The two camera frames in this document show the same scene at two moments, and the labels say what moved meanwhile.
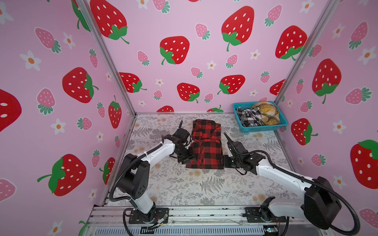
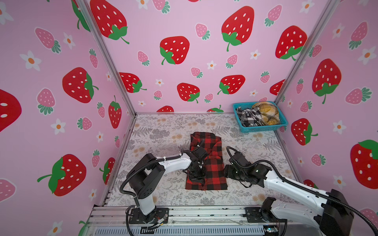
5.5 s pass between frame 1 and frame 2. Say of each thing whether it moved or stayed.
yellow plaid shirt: stayed
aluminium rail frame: stayed
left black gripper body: moved
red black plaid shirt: moved
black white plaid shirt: stayed
